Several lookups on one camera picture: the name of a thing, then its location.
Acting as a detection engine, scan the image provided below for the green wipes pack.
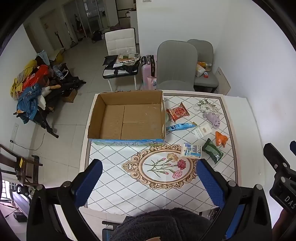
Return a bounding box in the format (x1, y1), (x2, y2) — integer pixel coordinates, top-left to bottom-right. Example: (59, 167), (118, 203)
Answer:
(202, 138), (223, 164)

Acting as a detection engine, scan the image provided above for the orange snack packet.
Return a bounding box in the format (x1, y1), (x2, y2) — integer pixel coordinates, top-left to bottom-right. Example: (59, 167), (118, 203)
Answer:
(215, 131), (228, 147)

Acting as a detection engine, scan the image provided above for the blue yellow tissue pack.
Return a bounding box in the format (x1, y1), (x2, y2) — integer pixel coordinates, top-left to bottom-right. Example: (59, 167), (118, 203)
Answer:
(181, 143), (202, 160)

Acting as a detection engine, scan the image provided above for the white cigarette carton box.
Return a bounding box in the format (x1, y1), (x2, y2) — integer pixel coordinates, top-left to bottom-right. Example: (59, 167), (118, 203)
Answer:
(194, 123), (212, 140)

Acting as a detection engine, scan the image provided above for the purple plush toy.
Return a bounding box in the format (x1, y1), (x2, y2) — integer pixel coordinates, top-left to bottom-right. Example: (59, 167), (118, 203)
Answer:
(203, 112), (221, 129)

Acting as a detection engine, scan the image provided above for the blue tube packet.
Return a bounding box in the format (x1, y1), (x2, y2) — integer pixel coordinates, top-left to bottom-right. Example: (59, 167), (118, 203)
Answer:
(166, 123), (197, 132)

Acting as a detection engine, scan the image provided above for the red snack packet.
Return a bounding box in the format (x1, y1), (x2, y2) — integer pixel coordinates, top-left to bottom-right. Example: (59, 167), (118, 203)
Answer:
(166, 102), (190, 122)

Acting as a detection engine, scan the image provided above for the dark wooden chair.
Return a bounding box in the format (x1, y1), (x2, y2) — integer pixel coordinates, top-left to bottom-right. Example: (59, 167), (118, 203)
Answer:
(1, 145), (43, 187)

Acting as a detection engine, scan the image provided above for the dark fleece sleeve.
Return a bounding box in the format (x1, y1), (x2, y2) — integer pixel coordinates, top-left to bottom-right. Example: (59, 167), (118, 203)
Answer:
(110, 208), (211, 240)

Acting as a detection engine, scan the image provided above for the patterned table mat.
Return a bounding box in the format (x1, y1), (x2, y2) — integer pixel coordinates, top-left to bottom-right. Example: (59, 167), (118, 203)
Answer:
(85, 94), (237, 216)

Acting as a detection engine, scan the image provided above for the open cardboard box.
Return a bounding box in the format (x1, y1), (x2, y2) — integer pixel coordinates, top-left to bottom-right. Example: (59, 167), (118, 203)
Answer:
(87, 90), (166, 146)

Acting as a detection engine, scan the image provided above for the pile of colourful clothes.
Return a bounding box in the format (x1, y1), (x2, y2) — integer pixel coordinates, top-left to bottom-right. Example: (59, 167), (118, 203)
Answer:
(10, 51), (61, 124)

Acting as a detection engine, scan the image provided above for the pink paper bag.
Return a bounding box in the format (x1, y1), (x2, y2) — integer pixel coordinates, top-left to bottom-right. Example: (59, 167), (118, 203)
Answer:
(147, 76), (157, 90)

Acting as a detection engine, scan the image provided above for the front grey chair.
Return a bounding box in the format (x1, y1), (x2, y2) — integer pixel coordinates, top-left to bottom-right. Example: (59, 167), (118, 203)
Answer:
(157, 40), (198, 91)

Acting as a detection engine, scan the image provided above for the grey chair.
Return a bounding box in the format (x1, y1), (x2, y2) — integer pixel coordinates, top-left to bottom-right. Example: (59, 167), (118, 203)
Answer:
(187, 39), (219, 93)
(157, 40), (198, 91)

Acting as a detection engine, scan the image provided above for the rear grey chair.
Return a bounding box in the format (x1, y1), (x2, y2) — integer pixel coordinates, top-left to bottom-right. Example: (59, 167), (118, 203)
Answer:
(187, 39), (219, 93)

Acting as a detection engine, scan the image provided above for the pink suitcase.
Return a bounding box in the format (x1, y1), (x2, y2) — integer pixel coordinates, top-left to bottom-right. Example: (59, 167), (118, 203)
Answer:
(140, 55), (157, 90)

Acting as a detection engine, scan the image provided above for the white padded chair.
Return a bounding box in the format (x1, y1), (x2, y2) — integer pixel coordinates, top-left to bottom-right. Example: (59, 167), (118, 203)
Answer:
(102, 28), (140, 89)

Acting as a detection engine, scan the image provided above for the white board against wall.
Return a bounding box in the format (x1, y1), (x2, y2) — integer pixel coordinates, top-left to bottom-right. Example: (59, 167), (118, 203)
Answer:
(215, 67), (231, 95)

